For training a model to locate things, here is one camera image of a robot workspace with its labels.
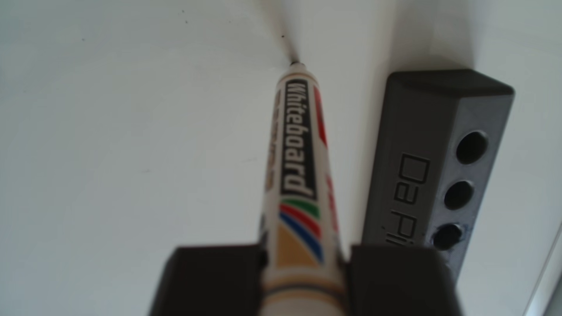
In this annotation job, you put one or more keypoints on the grey marker holder block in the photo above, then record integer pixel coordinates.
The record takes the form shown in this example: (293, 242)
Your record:
(408, 123)

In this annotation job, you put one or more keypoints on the whiteboard with silver frame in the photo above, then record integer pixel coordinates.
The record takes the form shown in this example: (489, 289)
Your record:
(109, 131)

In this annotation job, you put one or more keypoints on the white whiteboard marker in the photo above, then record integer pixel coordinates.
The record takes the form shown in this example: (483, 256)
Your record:
(298, 175)

